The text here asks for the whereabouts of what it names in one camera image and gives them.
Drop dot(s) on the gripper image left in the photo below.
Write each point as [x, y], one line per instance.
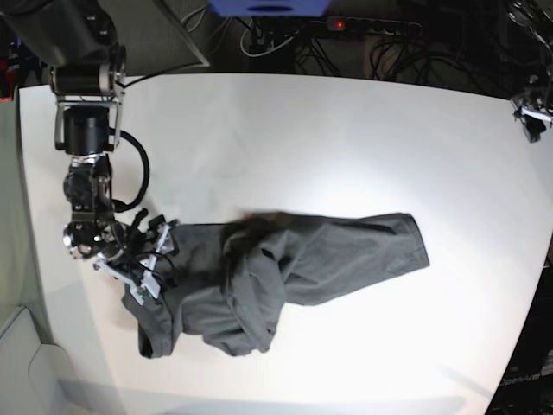
[131, 256]

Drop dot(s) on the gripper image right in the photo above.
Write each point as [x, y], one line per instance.
[531, 115]

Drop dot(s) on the dark grey t-shirt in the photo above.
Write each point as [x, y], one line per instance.
[229, 282]

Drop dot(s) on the blue box at top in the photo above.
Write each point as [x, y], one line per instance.
[299, 8]

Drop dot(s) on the black power strip red light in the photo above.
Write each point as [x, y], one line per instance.
[369, 26]

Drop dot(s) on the red clamp at table corner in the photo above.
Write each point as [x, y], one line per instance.
[8, 80]

